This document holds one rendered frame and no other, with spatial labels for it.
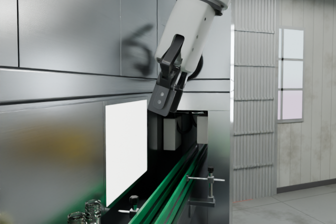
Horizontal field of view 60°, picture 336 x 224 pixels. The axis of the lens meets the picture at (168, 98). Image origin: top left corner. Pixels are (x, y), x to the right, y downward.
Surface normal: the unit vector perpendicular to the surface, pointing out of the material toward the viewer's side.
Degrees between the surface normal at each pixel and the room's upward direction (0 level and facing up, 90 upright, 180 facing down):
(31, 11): 90
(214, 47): 90
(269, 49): 90
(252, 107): 90
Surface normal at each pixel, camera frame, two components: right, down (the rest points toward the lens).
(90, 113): 0.97, 0.01
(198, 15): 0.11, 0.00
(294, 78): 0.37, 0.04
